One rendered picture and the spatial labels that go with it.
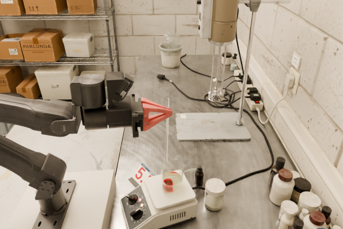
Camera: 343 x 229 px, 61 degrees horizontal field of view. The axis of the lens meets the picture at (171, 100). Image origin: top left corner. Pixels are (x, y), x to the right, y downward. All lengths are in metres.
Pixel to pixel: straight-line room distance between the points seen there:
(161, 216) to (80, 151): 0.47
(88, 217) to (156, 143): 0.45
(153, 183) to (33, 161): 0.33
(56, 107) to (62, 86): 2.44
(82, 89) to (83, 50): 2.37
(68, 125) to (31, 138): 0.65
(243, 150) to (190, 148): 0.20
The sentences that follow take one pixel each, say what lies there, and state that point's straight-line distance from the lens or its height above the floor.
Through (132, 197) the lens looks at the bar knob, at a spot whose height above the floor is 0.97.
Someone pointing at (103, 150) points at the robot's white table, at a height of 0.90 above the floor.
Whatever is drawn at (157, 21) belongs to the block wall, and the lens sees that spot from 3.16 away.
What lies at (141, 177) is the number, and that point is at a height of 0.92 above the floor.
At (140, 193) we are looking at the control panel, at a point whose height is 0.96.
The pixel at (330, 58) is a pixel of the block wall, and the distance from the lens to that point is 1.03.
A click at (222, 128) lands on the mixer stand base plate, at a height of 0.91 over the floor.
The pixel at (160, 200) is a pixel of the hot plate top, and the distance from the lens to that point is 0.85.
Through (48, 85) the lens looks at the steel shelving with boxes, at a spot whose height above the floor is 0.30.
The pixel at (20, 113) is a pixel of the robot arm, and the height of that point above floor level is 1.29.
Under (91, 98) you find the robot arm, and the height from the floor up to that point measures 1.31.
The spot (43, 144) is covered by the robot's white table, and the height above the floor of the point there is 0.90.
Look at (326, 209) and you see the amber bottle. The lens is 0.93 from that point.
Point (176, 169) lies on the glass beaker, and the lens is 0.87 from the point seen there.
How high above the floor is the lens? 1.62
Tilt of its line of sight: 30 degrees down
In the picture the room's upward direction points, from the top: straight up
